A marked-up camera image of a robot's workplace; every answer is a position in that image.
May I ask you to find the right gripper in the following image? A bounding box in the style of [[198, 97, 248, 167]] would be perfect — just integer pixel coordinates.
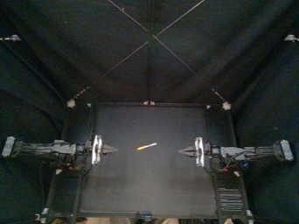
[[192, 136, 213, 168]]

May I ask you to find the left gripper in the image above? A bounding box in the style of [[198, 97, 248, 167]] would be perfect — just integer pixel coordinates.
[[84, 134, 105, 166]]

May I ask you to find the grey marker pen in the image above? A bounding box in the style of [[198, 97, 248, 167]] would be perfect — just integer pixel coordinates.
[[136, 142, 158, 151]]

